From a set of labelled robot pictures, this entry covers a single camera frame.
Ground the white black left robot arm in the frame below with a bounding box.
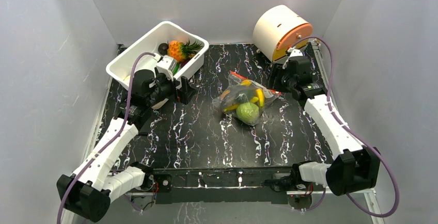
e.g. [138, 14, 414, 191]
[56, 70, 196, 223]

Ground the yellow toy corn cob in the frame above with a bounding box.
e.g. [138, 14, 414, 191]
[223, 103, 240, 112]

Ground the orange toy pineapple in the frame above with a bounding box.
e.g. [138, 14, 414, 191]
[167, 40, 202, 62]

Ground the clear zip bag orange zipper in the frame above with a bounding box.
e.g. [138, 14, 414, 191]
[212, 71, 280, 126]

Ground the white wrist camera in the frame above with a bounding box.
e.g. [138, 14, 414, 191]
[282, 47, 304, 69]
[155, 55, 178, 81]

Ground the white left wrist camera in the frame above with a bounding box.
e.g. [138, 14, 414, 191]
[155, 55, 178, 81]

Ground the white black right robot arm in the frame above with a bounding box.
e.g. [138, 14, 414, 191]
[267, 56, 380, 196]

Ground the cream round drum orange face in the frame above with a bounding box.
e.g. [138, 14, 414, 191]
[253, 5, 313, 63]

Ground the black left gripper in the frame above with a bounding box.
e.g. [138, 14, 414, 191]
[147, 71, 197, 106]

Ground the white plastic bin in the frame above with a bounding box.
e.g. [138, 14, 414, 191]
[106, 21, 209, 90]

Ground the small orange toy tangerine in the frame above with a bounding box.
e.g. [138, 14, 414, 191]
[220, 90, 230, 101]

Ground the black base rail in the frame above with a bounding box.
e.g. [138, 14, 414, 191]
[67, 166, 343, 213]

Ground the green toy chili pepper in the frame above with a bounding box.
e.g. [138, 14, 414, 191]
[173, 63, 180, 75]

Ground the dark purple toy fruit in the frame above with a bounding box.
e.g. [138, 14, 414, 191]
[158, 43, 169, 56]

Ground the light green toy cabbage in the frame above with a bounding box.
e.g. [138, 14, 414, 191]
[236, 102, 260, 124]

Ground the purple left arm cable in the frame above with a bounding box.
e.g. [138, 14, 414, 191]
[56, 52, 162, 224]

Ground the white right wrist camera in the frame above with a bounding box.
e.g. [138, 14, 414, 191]
[282, 47, 304, 69]

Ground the dark green toy avocado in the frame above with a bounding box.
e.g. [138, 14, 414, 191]
[233, 90, 255, 104]

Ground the yellow toy banana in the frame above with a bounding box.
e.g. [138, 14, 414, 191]
[256, 88, 265, 109]

